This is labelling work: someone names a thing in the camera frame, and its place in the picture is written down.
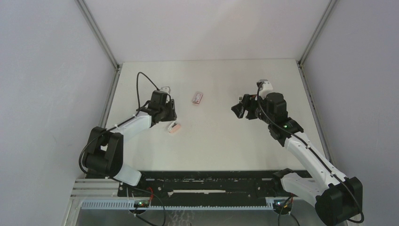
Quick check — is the left aluminium frame post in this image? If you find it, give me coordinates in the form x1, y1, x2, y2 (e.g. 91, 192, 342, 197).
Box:
75, 0, 120, 127

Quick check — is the right aluminium frame post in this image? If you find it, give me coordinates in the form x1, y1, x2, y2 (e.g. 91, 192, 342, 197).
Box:
296, 0, 340, 161

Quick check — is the right black camera cable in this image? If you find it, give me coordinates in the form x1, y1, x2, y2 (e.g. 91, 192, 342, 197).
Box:
256, 82, 365, 224

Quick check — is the aluminium frame post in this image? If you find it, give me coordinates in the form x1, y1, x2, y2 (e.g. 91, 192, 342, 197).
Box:
75, 0, 120, 127
296, 0, 340, 161

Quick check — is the red staple box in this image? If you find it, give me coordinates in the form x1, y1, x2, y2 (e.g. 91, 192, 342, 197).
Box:
192, 92, 203, 105

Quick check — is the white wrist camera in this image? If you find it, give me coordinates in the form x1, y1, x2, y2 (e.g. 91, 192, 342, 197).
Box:
160, 86, 171, 95
256, 79, 273, 99

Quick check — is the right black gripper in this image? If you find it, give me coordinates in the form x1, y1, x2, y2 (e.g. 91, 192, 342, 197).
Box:
231, 94, 273, 125

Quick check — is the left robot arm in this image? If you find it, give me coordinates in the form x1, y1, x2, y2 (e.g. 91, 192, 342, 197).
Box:
79, 86, 177, 196

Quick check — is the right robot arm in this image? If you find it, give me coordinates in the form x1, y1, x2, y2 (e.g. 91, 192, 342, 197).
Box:
231, 92, 365, 226

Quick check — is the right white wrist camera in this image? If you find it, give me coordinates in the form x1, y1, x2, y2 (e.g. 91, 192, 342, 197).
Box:
256, 79, 273, 99

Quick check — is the white slotted cable duct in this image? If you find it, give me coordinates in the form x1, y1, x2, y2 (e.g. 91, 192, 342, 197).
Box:
80, 200, 275, 210

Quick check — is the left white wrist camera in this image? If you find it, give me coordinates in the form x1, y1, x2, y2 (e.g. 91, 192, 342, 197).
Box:
160, 86, 171, 95

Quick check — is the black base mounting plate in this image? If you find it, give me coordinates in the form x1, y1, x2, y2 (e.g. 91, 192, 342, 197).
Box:
117, 170, 290, 206

